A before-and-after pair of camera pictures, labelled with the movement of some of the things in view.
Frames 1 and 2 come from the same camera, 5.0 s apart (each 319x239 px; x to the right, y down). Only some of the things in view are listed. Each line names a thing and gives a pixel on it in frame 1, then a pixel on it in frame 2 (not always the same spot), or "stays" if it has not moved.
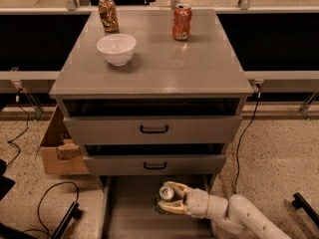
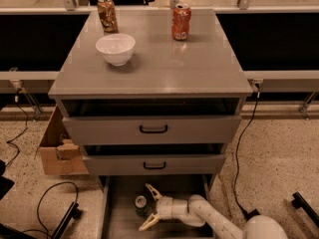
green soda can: x=166 y=193 → x=141 y=205
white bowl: x=117 y=48 stays
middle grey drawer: x=155 y=159 stays
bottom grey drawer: x=127 y=208 stays
